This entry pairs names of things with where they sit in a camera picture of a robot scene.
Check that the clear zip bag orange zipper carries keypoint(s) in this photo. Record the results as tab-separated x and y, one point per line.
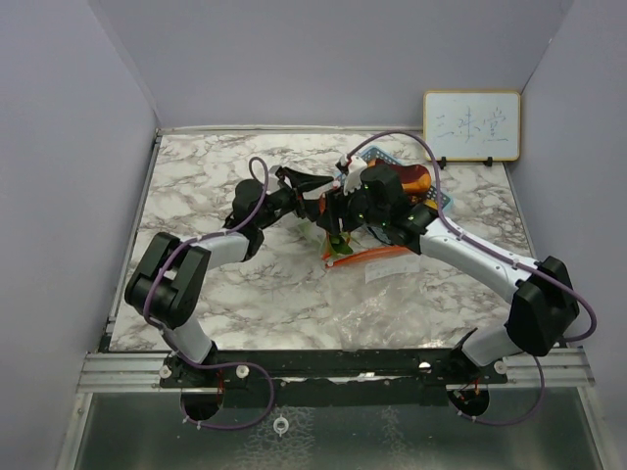
332	212

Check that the small whiteboard wooden frame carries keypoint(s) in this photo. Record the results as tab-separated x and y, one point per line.
472	126

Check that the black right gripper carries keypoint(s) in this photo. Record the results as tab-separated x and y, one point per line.
336	208

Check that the aluminium extrusion frame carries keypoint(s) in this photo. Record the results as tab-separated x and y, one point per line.
141	372

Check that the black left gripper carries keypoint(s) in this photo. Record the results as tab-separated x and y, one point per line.
300	183

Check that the green leafy vegetable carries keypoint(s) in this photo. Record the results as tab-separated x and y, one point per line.
337	246

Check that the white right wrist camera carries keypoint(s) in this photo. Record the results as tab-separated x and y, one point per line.
351	169

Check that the light blue perforated plastic basket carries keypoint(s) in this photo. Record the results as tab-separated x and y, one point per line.
430	198

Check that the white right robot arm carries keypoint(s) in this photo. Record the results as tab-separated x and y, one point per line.
542	302

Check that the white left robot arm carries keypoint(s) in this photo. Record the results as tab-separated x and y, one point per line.
165	286

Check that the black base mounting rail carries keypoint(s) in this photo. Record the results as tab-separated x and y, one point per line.
321	378

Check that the red and orange meat slab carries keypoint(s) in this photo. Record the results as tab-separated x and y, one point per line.
415	179

